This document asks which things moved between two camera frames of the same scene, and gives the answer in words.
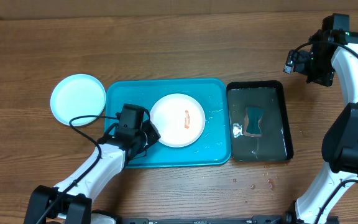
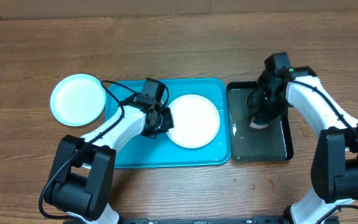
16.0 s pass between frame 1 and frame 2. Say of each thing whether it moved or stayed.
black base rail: stayed
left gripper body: moved
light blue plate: stayed
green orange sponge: moved
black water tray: stayed
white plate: moved
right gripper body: moved
